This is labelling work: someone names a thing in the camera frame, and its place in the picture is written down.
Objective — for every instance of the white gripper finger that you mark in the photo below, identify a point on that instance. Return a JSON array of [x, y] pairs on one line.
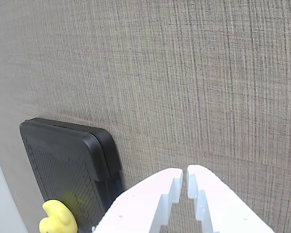
[[135, 206], [223, 206]]

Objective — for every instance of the yellow rubber duck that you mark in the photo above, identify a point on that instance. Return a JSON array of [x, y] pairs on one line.
[[57, 218]]

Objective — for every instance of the black plastic case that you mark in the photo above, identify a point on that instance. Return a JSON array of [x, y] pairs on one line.
[[70, 165]]

